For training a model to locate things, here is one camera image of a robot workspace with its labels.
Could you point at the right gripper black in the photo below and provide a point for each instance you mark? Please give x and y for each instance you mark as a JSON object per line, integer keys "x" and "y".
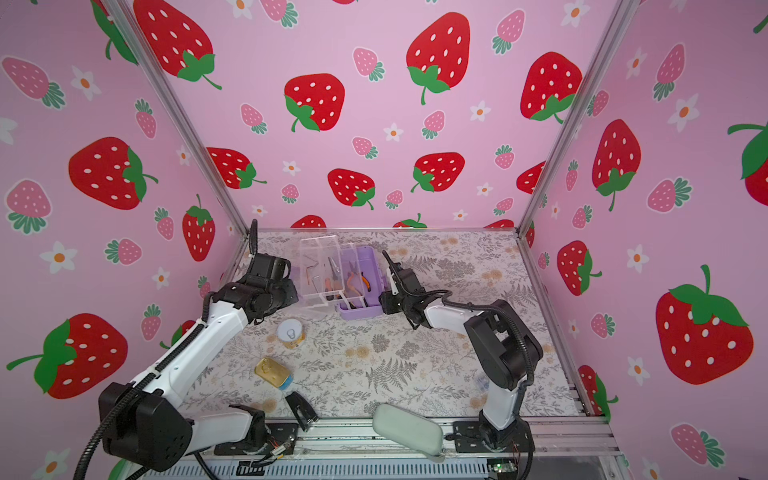
{"x": 386, "y": 301}

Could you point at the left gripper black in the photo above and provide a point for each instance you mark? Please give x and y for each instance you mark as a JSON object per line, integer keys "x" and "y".
{"x": 293, "y": 295}

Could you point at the orange handled long-nose pliers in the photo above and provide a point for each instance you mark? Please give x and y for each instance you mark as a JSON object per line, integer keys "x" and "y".
{"x": 356, "y": 285}

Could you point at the purple plastic tool box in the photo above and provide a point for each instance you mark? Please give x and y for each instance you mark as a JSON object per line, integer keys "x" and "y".
{"x": 348, "y": 257}

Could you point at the pink hex key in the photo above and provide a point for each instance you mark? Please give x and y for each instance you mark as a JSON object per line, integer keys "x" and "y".
{"x": 311, "y": 264}

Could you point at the large orange handled screwdriver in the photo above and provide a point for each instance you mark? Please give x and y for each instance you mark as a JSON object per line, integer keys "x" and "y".
{"x": 333, "y": 284}

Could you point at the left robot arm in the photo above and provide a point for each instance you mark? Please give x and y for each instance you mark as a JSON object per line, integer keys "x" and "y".
{"x": 140, "y": 421}

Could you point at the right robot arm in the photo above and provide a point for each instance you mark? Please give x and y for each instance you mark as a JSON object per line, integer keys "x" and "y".
{"x": 506, "y": 349}

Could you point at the rectangular gold fish tin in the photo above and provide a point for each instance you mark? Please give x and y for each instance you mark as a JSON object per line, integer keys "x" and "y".
{"x": 273, "y": 372}

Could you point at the small black clip device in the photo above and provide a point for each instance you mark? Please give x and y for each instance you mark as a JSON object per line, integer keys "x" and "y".
{"x": 302, "y": 410}

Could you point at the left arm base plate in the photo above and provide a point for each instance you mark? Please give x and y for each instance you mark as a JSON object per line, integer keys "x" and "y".
{"x": 279, "y": 434}

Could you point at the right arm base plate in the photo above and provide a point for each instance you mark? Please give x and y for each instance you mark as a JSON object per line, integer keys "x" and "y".
{"x": 482, "y": 437}

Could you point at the aluminium front rail frame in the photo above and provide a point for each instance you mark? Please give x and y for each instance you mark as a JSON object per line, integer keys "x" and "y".
{"x": 347, "y": 448}

